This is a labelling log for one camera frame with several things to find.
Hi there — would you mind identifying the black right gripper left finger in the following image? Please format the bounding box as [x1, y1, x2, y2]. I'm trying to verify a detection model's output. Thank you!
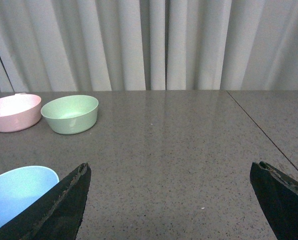
[0, 163, 91, 240]

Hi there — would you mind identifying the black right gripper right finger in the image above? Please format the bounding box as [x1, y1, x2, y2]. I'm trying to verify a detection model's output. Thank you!
[250, 161, 298, 240]

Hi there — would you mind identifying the green bowl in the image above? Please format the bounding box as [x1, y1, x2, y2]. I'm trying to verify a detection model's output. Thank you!
[41, 95, 99, 135]

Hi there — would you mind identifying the pink bowl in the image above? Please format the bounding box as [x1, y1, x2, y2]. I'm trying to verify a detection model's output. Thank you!
[0, 93, 41, 133]

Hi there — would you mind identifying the white curtain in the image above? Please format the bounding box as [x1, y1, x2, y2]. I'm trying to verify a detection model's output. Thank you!
[0, 0, 298, 92]

